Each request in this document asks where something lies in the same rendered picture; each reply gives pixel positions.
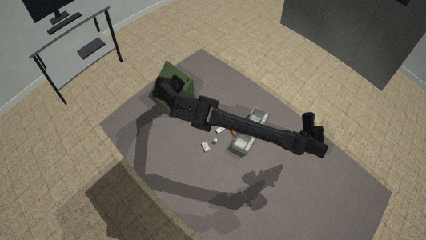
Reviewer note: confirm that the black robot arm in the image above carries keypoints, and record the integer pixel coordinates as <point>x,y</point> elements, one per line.
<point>180,108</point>

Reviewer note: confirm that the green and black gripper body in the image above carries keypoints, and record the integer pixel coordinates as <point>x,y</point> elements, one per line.
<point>321,134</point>

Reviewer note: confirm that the white rack of three labelled bins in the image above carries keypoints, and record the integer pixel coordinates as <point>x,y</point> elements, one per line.
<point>245,141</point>

